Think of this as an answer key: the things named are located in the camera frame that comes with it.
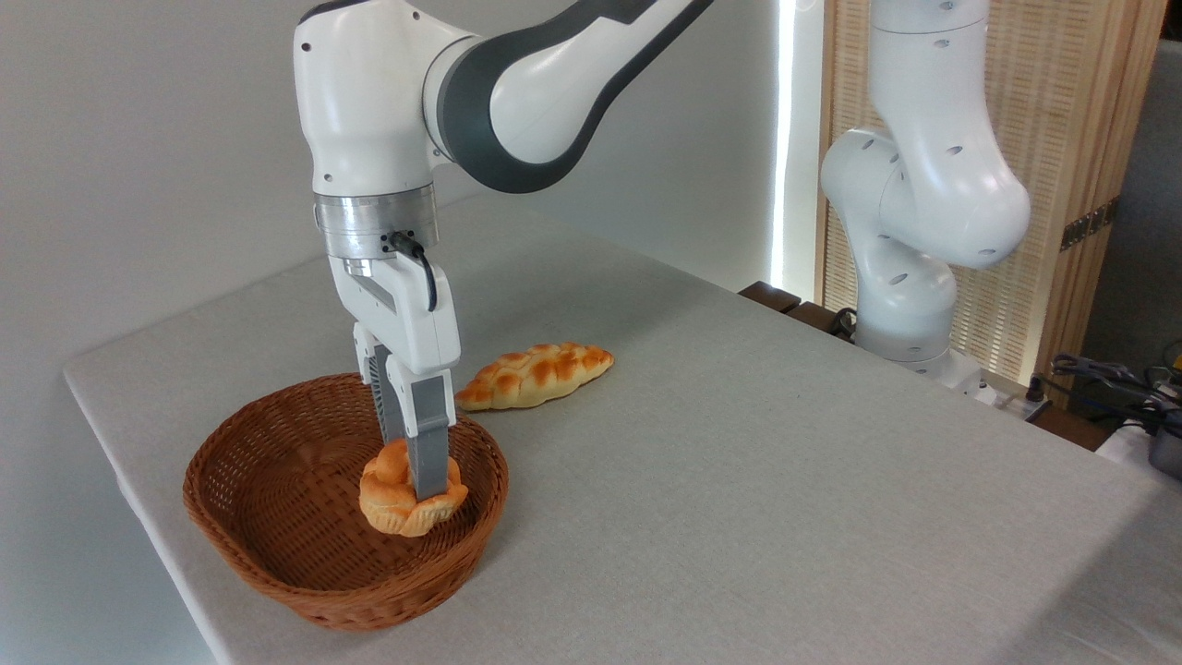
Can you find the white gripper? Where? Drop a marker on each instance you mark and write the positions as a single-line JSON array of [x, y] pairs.
[[411, 323]]

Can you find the round muffin bread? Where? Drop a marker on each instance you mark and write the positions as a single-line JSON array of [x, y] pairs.
[[388, 499]]

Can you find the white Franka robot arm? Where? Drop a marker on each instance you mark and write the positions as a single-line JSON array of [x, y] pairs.
[[369, 111]]

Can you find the long braided bread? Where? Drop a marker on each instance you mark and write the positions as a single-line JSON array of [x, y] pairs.
[[536, 374]]

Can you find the brown wicker basket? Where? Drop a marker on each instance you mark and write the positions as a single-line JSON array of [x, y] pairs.
[[277, 517]]

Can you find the dark brown wooden ledge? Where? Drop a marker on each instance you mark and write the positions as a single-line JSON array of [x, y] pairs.
[[771, 296]]

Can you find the white power strip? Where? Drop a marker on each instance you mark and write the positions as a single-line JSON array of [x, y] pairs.
[[1011, 395]]

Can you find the metal screen hinge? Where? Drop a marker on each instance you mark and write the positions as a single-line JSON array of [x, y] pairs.
[[1088, 224]]

